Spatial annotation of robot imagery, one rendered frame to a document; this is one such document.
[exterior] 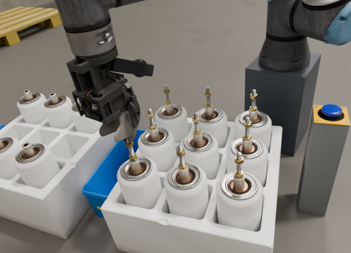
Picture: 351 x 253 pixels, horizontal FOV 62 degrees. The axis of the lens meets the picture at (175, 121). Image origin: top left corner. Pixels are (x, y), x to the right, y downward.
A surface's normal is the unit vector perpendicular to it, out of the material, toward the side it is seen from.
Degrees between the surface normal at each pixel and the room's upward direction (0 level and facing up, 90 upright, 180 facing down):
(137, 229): 90
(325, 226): 0
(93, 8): 90
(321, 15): 109
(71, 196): 90
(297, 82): 90
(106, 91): 0
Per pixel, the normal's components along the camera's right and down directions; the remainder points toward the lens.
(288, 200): -0.12, -0.81
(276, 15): -0.86, 0.40
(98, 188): 0.93, 0.07
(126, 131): 0.83, 0.25
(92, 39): 0.29, 0.53
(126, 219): -0.32, 0.59
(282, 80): -0.57, 0.54
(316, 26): -0.76, 0.61
